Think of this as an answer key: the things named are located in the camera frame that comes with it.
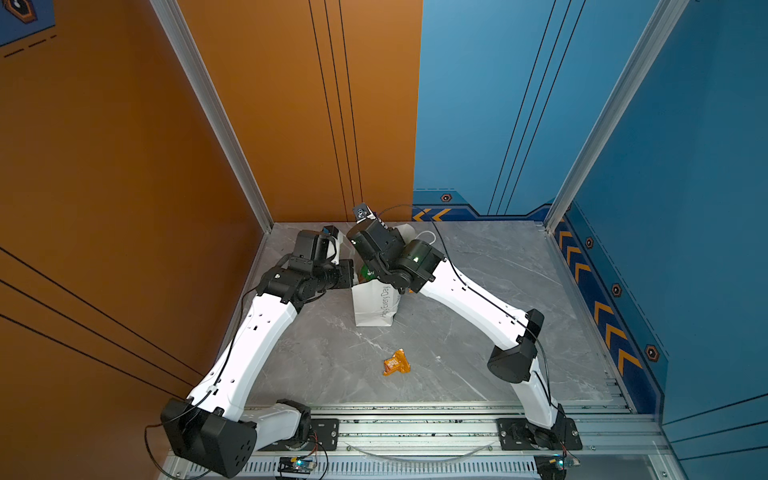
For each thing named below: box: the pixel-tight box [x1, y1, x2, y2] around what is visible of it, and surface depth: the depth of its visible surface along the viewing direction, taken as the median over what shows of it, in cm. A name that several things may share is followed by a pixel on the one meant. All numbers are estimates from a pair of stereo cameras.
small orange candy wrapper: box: [383, 348, 411, 376], surface depth 85 cm
